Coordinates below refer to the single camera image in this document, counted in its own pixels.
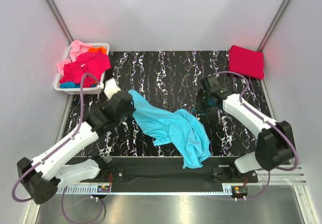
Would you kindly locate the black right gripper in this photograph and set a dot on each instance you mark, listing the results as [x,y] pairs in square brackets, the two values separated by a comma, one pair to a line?
[198,105]

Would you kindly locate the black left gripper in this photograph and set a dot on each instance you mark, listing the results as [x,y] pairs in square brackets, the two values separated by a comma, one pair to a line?
[131,110]

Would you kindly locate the cyan t shirt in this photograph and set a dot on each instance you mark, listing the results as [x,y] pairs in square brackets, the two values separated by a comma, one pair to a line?
[180,128]

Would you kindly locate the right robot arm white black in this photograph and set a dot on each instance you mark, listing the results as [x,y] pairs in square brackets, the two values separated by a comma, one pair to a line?
[275,141]

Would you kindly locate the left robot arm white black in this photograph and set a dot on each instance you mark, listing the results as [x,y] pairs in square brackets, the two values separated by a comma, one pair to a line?
[43,175]

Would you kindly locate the magenta t shirt in basket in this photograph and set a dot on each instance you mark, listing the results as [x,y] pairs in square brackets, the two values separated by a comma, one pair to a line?
[95,63]

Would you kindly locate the folded red t shirt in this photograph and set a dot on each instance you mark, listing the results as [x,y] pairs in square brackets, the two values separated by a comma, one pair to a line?
[246,62]

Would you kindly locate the blue t shirt in basket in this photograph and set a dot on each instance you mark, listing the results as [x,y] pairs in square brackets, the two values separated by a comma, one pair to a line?
[72,85]

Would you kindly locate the orange t shirt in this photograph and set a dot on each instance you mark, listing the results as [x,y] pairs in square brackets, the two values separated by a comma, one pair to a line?
[97,49]

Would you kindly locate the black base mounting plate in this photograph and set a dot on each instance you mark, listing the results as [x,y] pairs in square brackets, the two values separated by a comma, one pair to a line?
[166,174]

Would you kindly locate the light pink t shirt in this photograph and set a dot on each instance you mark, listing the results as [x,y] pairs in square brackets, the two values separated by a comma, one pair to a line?
[77,48]

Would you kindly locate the white plastic laundry basket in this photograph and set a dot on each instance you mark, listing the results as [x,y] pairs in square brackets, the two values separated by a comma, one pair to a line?
[96,90]

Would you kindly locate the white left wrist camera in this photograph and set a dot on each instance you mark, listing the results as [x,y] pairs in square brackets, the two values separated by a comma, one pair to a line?
[111,87]

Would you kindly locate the aluminium frame rail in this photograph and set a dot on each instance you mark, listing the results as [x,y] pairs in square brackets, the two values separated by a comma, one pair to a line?
[281,177]

